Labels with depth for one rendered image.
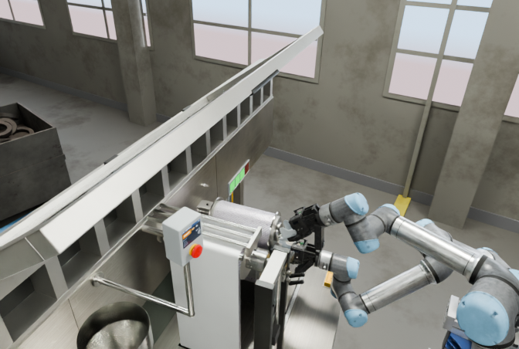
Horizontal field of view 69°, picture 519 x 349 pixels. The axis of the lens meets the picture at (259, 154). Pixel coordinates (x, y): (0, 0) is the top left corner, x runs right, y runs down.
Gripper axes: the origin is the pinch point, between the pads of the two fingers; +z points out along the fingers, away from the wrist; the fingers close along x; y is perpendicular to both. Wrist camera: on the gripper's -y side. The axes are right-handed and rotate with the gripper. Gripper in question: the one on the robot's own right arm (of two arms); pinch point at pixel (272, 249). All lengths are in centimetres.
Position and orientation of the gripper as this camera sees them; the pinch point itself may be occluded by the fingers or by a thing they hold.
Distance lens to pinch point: 163.6
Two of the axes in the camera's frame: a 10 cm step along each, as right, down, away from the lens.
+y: 0.2, -8.7, -4.9
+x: -3.6, 4.5, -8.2
